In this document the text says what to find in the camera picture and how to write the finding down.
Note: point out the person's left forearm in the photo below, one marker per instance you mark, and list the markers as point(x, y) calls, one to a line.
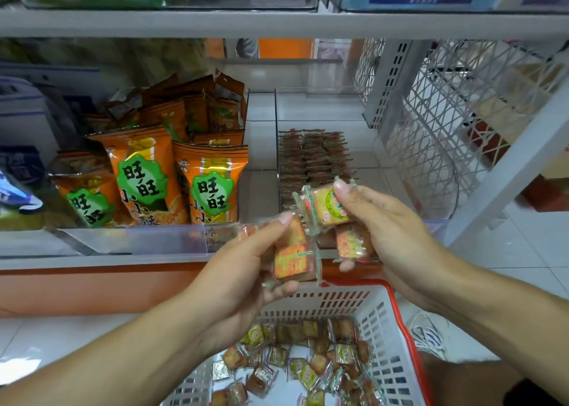
point(98, 361)

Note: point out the person's right leg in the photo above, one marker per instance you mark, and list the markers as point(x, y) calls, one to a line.
point(480, 383)

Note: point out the clear plastic shelf front guard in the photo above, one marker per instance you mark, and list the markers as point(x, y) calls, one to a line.
point(151, 239)

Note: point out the person's left hand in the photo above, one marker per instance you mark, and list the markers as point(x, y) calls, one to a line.
point(236, 281)

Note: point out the group of orange snack bags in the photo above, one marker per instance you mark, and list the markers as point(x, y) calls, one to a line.
point(156, 175)

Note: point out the blue white snack bag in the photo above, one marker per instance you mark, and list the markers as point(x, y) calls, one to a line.
point(18, 192)

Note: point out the white perforated side panel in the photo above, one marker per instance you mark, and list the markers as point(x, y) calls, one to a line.
point(453, 121)

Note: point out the bundle of snack packets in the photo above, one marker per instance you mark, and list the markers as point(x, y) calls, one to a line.
point(311, 232)

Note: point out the orange shelf base panel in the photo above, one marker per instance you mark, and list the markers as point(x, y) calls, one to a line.
point(89, 287)

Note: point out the person's right shoe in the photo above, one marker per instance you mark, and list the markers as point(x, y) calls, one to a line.
point(431, 339)

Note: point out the white metal shelf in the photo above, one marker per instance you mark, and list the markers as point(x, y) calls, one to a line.
point(267, 21)

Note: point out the pile of small snack packets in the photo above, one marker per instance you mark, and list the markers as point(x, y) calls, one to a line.
point(293, 361)

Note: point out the row of small snack packets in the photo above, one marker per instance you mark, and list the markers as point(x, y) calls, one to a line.
point(311, 157)

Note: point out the white basket with red rim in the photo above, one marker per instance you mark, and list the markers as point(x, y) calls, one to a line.
point(396, 339)

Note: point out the person's right forearm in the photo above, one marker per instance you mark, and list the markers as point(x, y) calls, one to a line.
point(516, 330)

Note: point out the person's right hand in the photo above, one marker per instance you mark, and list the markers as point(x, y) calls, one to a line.
point(400, 246)

